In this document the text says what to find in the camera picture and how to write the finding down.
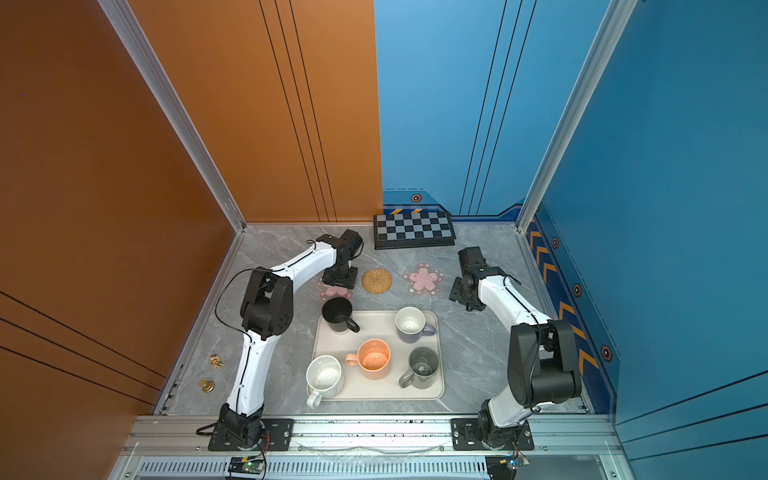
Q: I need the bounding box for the pink flower coaster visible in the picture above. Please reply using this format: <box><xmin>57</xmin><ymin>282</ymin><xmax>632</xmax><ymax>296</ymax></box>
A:
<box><xmin>401</xmin><ymin>262</ymin><xmax>445</xmax><ymax>297</ymax></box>
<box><xmin>316</xmin><ymin>277</ymin><xmax>353</xmax><ymax>301</ymax></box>

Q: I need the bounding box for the woven rattan coaster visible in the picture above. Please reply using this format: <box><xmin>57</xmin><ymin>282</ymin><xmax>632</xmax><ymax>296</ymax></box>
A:
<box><xmin>361</xmin><ymin>268</ymin><xmax>393</xmax><ymax>294</ymax></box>

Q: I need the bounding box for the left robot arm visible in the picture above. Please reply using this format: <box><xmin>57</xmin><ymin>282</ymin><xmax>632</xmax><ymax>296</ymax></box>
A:
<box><xmin>209</xmin><ymin>229</ymin><xmax>364</xmax><ymax>450</ymax></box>

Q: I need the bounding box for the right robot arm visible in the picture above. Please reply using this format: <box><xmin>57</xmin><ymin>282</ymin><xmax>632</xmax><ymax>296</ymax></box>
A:
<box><xmin>449</xmin><ymin>275</ymin><xmax>582</xmax><ymax>449</ymax></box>

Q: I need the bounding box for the black mug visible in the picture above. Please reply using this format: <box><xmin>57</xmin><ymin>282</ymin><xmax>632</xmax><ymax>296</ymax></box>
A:
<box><xmin>322</xmin><ymin>297</ymin><xmax>360</xmax><ymax>333</ymax></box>

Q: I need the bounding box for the lavender mug white inside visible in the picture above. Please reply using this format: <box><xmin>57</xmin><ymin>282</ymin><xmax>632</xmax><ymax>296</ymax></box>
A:
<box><xmin>394</xmin><ymin>307</ymin><xmax>437</xmax><ymax>343</ymax></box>

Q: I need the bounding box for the folded checkerboard box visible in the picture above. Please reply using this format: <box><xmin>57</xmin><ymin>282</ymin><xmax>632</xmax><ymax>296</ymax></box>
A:
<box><xmin>373</xmin><ymin>210</ymin><xmax>456</xmax><ymax>250</ymax></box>

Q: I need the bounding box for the grey green mug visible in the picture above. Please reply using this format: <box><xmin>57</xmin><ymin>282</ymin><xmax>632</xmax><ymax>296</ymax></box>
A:
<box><xmin>398</xmin><ymin>347</ymin><xmax>440</xmax><ymax>389</ymax></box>

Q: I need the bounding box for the orange pink mug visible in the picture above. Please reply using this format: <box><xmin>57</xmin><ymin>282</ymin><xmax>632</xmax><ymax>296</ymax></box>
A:
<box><xmin>345</xmin><ymin>338</ymin><xmax>391</xmax><ymax>380</ymax></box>

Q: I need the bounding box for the cream serving tray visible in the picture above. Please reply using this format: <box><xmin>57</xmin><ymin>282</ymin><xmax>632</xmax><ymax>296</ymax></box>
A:
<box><xmin>312</xmin><ymin>310</ymin><xmax>445</xmax><ymax>402</ymax></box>

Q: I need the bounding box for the small brass bell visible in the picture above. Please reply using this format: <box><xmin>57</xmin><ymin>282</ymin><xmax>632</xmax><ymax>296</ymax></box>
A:
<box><xmin>198</xmin><ymin>380</ymin><xmax>215</xmax><ymax>393</ymax></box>

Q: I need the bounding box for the right small circuit board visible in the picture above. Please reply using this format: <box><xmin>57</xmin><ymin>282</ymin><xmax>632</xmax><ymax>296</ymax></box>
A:
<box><xmin>485</xmin><ymin>455</ymin><xmax>530</xmax><ymax>480</ymax></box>

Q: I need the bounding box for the green circuit board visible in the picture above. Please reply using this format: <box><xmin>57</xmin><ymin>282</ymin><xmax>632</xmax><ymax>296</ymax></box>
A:
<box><xmin>226</xmin><ymin>456</ymin><xmax>267</xmax><ymax>479</ymax></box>

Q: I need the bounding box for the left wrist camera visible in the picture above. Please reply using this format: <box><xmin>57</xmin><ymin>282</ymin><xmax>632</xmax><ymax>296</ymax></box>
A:
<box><xmin>334</xmin><ymin>229</ymin><xmax>364</xmax><ymax>262</ymax></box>

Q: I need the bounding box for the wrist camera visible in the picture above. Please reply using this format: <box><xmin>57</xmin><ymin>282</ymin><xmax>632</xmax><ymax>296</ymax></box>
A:
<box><xmin>458</xmin><ymin>246</ymin><xmax>487</xmax><ymax>276</ymax></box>
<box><xmin>334</xmin><ymin>229</ymin><xmax>364</xmax><ymax>262</ymax></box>

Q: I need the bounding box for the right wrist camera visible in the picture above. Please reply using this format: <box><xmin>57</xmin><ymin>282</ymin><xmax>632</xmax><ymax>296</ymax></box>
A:
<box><xmin>458</xmin><ymin>246</ymin><xmax>487</xmax><ymax>276</ymax></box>

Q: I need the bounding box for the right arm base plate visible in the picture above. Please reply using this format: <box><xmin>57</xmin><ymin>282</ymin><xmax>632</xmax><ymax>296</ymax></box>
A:
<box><xmin>450</xmin><ymin>418</ymin><xmax>535</xmax><ymax>451</ymax></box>

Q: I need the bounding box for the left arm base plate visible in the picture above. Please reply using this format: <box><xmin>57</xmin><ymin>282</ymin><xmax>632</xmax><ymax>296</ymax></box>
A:
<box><xmin>207</xmin><ymin>418</ymin><xmax>294</xmax><ymax>453</ymax></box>

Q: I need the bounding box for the aluminium front rail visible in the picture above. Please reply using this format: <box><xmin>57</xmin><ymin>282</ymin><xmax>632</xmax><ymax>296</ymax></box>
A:
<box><xmin>119</xmin><ymin>413</ymin><xmax>623</xmax><ymax>456</ymax></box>

